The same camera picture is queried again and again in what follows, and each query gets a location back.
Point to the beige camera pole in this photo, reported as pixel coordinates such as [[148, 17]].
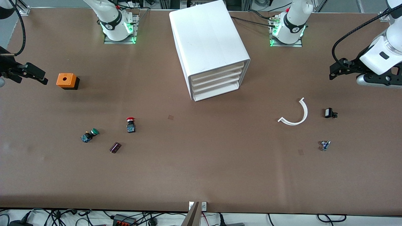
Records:
[[192, 218]]

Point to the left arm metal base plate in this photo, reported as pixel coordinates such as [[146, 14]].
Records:
[[298, 45]]

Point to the black power adapter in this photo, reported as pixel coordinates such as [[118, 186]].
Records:
[[19, 223]]

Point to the green push button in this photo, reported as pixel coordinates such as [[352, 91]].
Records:
[[89, 136]]

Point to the orange box with hole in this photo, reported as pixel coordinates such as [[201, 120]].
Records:
[[64, 80]]

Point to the red push button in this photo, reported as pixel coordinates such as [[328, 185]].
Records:
[[130, 127]]

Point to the dark purple capacitor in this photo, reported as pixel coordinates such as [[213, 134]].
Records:
[[115, 147]]

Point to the black power strip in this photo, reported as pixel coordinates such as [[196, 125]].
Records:
[[124, 220]]

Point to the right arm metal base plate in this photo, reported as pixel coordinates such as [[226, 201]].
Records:
[[108, 40]]

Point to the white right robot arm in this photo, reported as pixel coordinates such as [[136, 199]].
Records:
[[113, 18]]

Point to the small blue electronic component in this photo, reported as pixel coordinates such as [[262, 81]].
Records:
[[325, 146]]

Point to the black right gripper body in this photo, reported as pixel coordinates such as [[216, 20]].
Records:
[[7, 65]]

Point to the white curved plastic strip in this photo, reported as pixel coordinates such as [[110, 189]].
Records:
[[304, 114]]

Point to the white drawer cabinet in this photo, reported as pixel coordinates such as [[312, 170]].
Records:
[[204, 34]]

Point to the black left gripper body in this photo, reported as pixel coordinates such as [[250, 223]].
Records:
[[357, 61]]

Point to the metal table corner bracket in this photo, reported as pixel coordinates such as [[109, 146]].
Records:
[[384, 16], [24, 10]]

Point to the small black switch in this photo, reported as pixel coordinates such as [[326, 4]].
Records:
[[328, 113]]

